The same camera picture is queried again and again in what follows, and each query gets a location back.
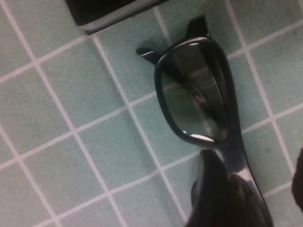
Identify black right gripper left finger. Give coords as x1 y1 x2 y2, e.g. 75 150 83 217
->
187 148 267 227

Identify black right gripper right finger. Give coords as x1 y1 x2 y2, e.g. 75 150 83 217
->
293 148 303 205

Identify black printed glasses case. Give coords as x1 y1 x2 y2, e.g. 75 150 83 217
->
65 0 170 36

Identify green checkered tablecloth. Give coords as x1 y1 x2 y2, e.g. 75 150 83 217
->
0 0 303 227

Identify black framed glasses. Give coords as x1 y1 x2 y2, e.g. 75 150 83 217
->
136 14 275 227

